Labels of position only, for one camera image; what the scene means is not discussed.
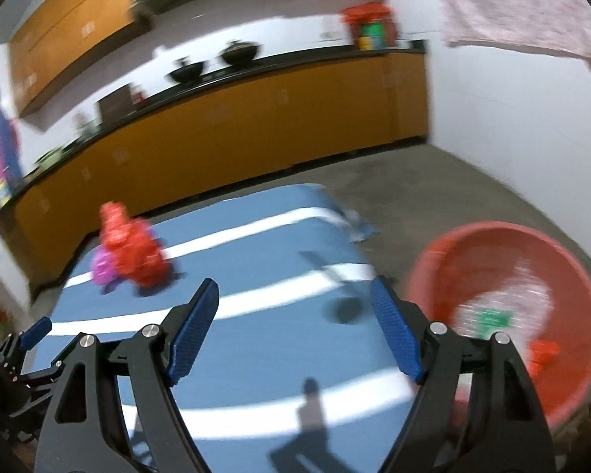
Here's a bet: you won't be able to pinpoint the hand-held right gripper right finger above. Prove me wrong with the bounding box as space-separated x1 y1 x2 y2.
371 275 558 473

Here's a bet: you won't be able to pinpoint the white cabinet with flower sticker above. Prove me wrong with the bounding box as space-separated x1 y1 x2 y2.
0 240 36 352

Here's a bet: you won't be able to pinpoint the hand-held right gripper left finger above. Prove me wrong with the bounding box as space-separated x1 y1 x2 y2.
33 277 221 473

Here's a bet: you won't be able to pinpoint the long wooden upper cabinet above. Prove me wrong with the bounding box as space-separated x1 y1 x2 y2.
7 0 145 117

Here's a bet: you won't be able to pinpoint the dark wooden cutting board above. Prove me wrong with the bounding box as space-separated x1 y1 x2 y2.
95 84 135 122

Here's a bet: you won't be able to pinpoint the black kitchen countertop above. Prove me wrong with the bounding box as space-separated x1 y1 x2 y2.
0 41 427 230

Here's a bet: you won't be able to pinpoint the magenta plastic bag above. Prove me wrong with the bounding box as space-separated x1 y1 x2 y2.
89 249 117 285

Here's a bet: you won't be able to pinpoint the black wok with lid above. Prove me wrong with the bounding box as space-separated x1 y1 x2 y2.
221 41 265 67

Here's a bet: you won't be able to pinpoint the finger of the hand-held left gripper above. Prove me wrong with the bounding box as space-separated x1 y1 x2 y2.
0 316 53 356

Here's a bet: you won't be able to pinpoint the red plastic bag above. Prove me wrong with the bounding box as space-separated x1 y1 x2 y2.
100 201 172 287
526 339 563 381

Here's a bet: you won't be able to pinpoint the wooden lower kitchen cabinets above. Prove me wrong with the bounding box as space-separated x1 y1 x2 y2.
11 50 433 287

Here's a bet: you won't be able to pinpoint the large bubble wrap sheet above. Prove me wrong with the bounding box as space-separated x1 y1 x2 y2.
450 260 556 352

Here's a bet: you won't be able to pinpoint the red plastic basin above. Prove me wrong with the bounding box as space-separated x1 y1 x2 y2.
405 222 591 433

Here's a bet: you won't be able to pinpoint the floral hanging cloth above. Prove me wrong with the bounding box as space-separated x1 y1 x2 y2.
430 0 591 83

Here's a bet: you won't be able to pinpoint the blue white striped blanket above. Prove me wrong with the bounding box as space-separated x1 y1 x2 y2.
27 182 425 473

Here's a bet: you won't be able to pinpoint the red bag with boxes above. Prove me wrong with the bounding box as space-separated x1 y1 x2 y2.
341 2 398 51

